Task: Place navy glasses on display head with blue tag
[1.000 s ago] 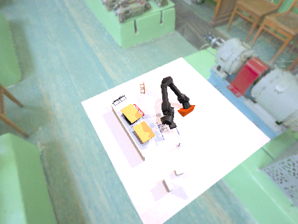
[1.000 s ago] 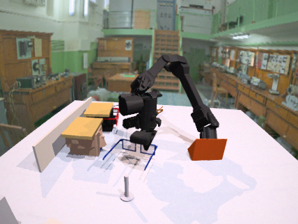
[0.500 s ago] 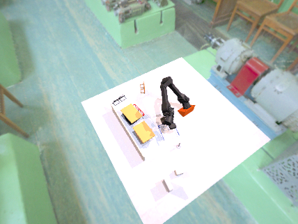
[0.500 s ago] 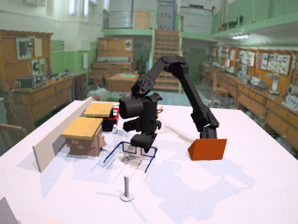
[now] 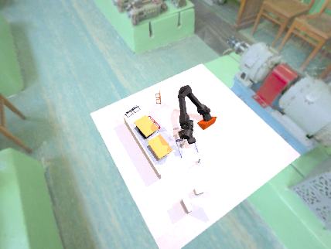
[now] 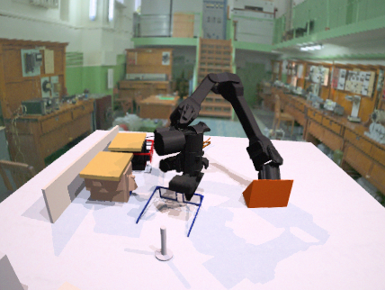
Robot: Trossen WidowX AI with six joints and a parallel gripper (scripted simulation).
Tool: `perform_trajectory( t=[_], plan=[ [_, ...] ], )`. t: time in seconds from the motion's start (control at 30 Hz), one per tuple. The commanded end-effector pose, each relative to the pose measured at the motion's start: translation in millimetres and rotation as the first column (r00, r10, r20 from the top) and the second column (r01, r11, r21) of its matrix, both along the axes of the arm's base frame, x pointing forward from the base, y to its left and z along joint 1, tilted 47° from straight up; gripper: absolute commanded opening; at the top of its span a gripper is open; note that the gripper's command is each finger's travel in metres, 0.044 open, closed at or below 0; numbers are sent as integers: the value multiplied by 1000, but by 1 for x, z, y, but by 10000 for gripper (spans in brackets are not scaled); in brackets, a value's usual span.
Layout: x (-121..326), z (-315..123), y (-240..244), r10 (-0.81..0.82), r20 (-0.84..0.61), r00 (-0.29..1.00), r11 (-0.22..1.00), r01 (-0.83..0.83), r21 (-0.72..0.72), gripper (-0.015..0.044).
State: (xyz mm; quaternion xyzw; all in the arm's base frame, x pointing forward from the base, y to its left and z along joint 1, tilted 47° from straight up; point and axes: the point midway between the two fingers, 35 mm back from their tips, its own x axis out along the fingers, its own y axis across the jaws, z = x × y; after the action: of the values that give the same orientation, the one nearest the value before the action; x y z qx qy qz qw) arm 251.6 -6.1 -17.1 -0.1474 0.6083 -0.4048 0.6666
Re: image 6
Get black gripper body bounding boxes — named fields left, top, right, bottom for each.
left=168, top=150, right=209, bottom=195

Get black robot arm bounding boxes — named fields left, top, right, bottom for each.
left=153, top=72, right=283, bottom=180

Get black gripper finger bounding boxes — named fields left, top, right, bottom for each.
left=184, top=182, right=200, bottom=202
left=196, top=172, right=204, bottom=183

